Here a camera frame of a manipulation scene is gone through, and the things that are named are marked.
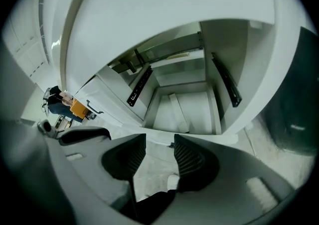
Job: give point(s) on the long white box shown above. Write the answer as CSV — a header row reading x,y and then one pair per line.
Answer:
x,y
179,114

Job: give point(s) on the white vanity drawer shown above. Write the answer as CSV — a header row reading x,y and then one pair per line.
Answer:
x,y
199,109

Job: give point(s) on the person's white shoe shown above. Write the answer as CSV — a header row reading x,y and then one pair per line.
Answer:
x,y
172,181

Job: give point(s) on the white sink basin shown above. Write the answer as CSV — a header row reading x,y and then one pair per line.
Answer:
x,y
162,7

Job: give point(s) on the black drawer knob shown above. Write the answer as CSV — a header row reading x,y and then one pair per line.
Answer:
x,y
172,145

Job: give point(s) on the orange sofa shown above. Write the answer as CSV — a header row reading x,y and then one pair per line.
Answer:
x,y
78,108

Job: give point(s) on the person's black trousers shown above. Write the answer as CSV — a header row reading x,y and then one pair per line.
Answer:
x,y
154,204

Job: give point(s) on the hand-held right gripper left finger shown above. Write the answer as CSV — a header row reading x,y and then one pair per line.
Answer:
x,y
119,159

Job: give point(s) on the black drawer slide rail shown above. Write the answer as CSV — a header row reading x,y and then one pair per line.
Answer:
x,y
228,82
138,87

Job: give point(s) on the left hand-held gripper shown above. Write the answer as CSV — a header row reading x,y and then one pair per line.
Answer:
x,y
47,127

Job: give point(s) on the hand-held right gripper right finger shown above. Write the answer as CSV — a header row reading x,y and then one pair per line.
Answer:
x,y
197,164

